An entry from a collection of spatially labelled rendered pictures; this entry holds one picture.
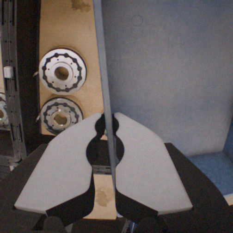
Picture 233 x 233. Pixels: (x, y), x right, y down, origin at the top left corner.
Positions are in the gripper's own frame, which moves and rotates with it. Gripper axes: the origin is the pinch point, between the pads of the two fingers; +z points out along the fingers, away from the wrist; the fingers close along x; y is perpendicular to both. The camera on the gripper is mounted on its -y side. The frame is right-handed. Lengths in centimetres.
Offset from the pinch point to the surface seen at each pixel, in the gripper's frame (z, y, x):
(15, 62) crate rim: 18.5, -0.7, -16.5
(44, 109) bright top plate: 25.4, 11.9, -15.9
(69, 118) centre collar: 25.3, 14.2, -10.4
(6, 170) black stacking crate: 28, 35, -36
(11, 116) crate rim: 18.3, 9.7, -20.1
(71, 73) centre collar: 25.4, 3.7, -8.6
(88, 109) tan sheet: 29.3, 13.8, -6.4
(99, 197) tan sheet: 30, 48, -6
